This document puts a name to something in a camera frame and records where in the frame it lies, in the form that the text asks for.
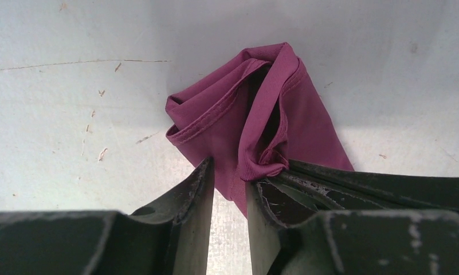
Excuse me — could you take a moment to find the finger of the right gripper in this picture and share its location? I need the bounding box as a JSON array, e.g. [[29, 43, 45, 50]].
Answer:
[[267, 160, 459, 214]]

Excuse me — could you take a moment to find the maroon satin cloth napkin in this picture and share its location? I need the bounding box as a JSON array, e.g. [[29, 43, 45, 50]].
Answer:
[[165, 42, 353, 214]]

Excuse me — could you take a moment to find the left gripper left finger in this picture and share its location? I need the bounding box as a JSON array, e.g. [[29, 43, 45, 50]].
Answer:
[[132, 158, 215, 274]]

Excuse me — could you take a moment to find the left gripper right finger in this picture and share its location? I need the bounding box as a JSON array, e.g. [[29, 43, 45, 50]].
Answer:
[[246, 183, 320, 274]]

